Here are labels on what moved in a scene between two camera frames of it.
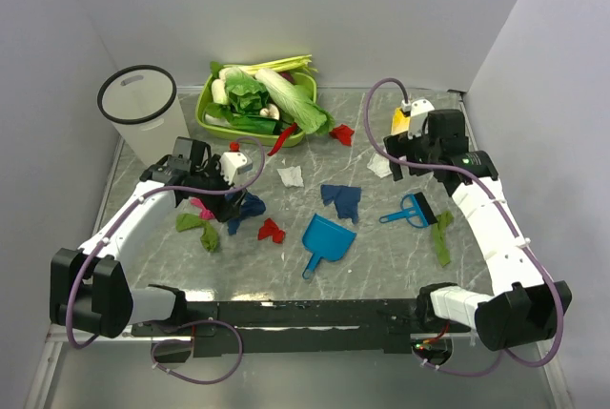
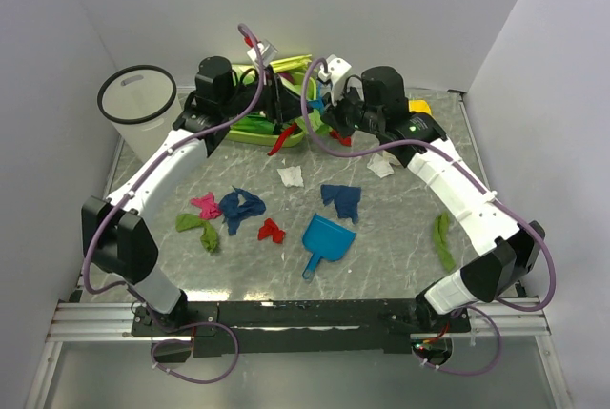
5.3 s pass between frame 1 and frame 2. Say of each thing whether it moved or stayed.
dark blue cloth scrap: stayed
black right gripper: moved
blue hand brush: moved
